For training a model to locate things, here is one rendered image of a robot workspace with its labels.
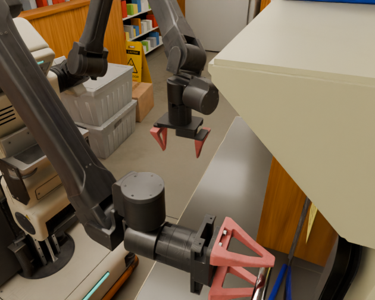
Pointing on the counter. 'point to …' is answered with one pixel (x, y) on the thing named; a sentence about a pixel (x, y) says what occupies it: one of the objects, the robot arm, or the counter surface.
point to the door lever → (261, 283)
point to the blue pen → (278, 282)
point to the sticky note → (311, 218)
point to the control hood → (319, 105)
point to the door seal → (349, 271)
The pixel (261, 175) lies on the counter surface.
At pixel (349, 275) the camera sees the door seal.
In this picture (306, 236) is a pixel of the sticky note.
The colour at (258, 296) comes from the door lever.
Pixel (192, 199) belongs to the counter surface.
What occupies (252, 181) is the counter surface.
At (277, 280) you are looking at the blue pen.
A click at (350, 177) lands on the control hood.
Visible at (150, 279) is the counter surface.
